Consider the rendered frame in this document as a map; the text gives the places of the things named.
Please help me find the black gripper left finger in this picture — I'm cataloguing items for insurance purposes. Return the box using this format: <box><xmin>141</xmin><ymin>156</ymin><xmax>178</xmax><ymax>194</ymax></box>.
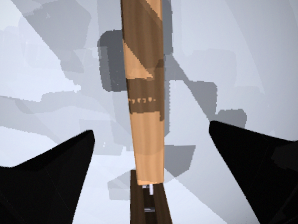
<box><xmin>0</xmin><ymin>129</ymin><xmax>96</xmax><ymax>224</ymax></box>

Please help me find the brown wooden post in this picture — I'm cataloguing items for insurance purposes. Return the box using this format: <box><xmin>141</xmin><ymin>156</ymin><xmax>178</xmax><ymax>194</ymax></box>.
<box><xmin>129</xmin><ymin>169</ymin><xmax>173</xmax><ymax>224</ymax></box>

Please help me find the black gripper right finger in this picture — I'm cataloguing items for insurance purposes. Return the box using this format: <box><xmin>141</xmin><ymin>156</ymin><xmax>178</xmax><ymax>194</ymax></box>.
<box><xmin>209</xmin><ymin>120</ymin><xmax>298</xmax><ymax>224</ymax></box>

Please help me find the wooden side rail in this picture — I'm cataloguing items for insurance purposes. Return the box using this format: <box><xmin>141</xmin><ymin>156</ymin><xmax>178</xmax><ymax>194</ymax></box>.
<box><xmin>120</xmin><ymin>0</ymin><xmax>165</xmax><ymax>194</ymax></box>

